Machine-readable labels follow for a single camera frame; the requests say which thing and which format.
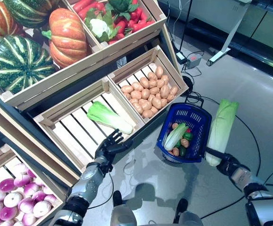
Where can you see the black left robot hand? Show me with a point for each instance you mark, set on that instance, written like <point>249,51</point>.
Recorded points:
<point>110,147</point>

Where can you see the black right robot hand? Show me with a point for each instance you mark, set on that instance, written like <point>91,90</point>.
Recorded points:
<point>230,163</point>

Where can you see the napa cabbage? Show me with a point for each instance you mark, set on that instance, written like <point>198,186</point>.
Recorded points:
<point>174,137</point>
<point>108,116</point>
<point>223,122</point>

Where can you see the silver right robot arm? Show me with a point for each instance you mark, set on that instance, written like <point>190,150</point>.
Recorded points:
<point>263,209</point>

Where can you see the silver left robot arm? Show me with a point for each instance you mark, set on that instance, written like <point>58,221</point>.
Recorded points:
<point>89,179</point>

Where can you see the blue plastic shopping basket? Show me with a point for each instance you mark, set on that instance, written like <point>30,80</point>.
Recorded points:
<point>190,158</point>

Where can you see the wooden cabbage crate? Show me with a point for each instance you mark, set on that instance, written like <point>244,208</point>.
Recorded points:
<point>72,122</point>

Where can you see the dark green vegetable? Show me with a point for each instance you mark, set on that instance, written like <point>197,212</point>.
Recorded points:
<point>182,150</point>

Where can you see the brown potato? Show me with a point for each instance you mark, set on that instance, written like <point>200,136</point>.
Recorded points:
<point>154,110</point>
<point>146,106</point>
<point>164,91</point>
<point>160,83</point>
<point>184,142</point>
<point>175,126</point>
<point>145,93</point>
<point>137,86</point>
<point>148,114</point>
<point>154,91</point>
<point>176,151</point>
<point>159,71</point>
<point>152,75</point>
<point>174,90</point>
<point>165,79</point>
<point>126,89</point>
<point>156,102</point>
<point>152,83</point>
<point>135,94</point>
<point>144,82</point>

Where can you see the green bell pepper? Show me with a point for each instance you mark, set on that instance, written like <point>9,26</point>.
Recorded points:
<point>187,136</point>

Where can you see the silver left robot leg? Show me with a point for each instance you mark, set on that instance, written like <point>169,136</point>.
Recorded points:
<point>123,215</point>

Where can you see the silver robot leg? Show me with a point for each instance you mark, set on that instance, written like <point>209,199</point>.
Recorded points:
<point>188,219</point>
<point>123,215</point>

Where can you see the silver right robot leg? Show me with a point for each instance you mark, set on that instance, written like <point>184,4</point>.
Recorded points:
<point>188,219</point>

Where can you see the wooden pumpkin crate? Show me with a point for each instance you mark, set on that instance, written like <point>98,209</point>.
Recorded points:
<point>56,80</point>

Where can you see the wooden potato crate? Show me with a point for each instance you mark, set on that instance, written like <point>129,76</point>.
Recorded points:
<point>171,70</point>

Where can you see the grey box red button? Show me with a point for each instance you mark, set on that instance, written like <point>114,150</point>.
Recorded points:
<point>194,59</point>

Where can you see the black power adapter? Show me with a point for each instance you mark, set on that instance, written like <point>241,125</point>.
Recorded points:
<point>181,57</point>

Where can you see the wooden carrot crate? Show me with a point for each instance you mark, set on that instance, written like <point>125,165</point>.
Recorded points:
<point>136,35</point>

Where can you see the orange pumpkin green stem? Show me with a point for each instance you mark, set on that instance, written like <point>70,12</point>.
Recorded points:
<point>66,37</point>

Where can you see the white cauliflower green leaves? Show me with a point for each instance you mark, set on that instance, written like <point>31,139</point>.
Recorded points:
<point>99,27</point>

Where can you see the green striped pumpkin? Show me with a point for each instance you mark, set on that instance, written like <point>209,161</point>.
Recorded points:
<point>16,63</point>
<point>32,11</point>

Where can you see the white office desk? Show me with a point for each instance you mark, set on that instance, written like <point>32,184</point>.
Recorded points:
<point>233,30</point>

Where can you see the red carrot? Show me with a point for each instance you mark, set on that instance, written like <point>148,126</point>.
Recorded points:
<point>82,4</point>
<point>139,13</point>
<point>86,11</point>

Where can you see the black tripod stand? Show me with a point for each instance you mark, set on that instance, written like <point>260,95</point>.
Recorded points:
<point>185,26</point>

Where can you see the green broccoli head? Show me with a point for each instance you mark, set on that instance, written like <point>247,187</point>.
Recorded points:
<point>121,4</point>

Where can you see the grey low cabinet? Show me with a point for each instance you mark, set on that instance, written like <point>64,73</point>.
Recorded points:
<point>268,23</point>

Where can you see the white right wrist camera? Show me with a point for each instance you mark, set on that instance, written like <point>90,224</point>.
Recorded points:
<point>240,175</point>

